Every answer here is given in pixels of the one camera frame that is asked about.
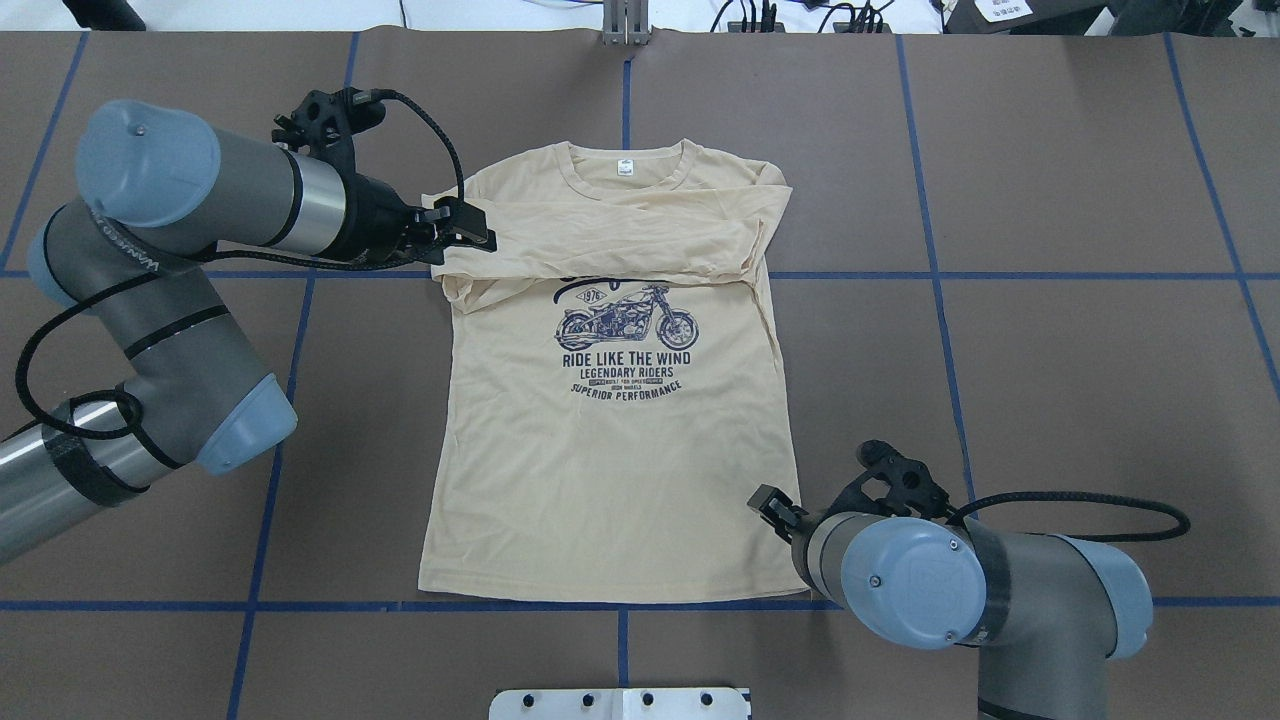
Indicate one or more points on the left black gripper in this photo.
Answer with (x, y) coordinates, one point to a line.
(374, 221)

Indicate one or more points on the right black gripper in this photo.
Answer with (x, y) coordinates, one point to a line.
(772, 504)

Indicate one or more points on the beige long sleeve shirt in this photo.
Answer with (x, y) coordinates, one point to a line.
(617, 385)

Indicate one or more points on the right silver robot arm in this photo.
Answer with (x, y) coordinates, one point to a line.
(1046, 613)

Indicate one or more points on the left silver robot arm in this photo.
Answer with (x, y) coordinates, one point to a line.
(161, 194)

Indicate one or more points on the black box with label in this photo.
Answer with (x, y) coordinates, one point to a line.
(1048, 18)

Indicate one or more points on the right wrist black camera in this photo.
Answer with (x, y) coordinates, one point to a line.
(891, 486)

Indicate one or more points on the wrist black camera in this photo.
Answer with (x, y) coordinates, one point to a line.
(325, 125)
(891, 486)

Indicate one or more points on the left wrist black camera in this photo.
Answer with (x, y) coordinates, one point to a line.
(325, 125)

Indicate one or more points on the aluminium frame post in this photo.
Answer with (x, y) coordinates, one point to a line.
(626, 23)

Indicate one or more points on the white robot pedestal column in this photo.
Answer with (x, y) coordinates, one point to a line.
(700, 702)

